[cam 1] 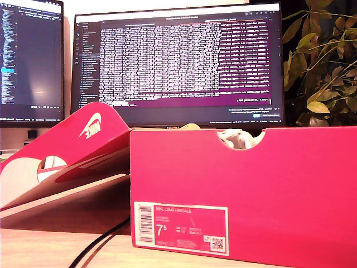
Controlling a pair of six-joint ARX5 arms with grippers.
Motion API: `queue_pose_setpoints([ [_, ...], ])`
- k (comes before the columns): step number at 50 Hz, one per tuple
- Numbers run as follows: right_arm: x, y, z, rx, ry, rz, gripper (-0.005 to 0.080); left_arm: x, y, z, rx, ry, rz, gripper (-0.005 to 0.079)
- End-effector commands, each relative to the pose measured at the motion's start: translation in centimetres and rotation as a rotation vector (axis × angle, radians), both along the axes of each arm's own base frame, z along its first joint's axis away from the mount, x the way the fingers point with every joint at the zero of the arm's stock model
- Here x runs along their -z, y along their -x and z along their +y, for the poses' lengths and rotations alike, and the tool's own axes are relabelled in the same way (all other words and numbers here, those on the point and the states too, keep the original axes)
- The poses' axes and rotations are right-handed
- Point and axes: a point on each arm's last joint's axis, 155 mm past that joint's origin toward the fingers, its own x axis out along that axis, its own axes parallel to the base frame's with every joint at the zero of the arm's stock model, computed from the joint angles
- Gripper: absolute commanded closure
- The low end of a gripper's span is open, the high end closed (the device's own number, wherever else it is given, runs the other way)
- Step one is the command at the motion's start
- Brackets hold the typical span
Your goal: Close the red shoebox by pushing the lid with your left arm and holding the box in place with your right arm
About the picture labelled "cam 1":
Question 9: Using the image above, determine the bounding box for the black cable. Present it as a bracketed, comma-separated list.
[80, 233, 118, 268]
[67, 219, 131, 268]

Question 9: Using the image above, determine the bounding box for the green leafy houseplant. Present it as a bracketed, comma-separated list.
[282, 0, 357, 128]

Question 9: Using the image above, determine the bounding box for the dark computer monitor with code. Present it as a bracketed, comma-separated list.
[0, 0, 65, 129]

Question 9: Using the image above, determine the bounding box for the wide computer monitor with terminal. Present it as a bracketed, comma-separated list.
[70, 2, 286, 131]

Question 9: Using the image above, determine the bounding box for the red Nike shoebox with lid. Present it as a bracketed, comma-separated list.
[0, 102, 357, 268]

